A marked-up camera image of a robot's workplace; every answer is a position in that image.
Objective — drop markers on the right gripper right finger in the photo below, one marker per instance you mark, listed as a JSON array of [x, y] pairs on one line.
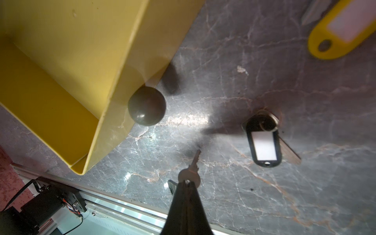
[[197, 223]]

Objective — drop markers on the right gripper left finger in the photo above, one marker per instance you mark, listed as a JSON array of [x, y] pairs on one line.
[[176, 222]]

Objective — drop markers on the key black tag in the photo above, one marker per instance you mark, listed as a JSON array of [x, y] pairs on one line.
[[267, 148], [189, 174]]

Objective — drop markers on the yellow bottom drawer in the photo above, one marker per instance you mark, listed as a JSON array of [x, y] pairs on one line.
[[69, 68]]

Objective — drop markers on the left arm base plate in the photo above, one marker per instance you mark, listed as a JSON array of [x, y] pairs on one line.
[[52, 196]]

